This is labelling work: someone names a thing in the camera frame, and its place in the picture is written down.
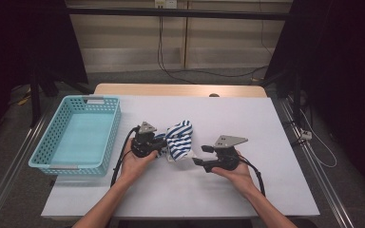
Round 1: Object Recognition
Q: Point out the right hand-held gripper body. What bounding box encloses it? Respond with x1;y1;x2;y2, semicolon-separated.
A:
203;135;249;174

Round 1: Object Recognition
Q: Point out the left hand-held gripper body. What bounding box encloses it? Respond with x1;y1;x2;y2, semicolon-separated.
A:
130;121;160;159

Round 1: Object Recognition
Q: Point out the blue white striped baby romper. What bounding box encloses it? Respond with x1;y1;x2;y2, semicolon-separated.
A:
155;119;198;163

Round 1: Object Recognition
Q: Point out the light blue plastic basket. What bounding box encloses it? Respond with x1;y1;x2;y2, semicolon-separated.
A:
28;95;122;177

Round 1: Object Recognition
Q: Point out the person's right hand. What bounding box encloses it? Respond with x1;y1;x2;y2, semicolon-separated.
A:
211;151;256;198

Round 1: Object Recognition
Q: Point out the person's left hand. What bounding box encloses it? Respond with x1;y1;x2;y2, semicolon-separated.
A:
119;139;160;185

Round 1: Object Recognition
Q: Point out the wooden table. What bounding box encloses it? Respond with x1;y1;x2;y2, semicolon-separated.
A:
93;83;268;99

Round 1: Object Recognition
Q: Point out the black metal stand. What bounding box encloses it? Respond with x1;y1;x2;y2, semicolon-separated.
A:
28;63;93;128

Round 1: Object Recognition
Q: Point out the black curtain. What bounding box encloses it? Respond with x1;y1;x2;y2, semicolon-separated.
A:
0;0;89;150
264;0;365;203

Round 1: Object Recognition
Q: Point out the left hand-held gripper black cable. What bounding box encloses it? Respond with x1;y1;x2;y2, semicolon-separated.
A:
109;126;141;188

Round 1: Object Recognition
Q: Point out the hand-held gripper black cable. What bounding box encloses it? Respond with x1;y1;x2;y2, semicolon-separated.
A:
109;126;141;188
239;156;266;198

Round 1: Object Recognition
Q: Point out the right hand-held gripper black cable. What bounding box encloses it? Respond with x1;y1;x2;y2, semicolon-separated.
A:
239;156;266;198

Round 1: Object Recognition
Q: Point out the black floor cable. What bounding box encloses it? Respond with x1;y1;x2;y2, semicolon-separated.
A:
170;66;269;79

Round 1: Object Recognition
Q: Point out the metal floor rail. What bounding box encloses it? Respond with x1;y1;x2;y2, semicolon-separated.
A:
279;98;356;228
0;117;49;228

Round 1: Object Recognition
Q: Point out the black socket cable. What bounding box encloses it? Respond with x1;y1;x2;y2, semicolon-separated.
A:
157;8;198;85

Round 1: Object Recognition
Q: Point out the white cable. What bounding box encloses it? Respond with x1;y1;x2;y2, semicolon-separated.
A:
298;107;337;169

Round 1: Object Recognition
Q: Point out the thin black cable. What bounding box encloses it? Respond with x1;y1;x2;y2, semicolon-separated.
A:
259;0;276;59

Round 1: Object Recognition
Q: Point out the white wall socket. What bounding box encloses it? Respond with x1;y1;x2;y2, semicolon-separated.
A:
154;0;178;10

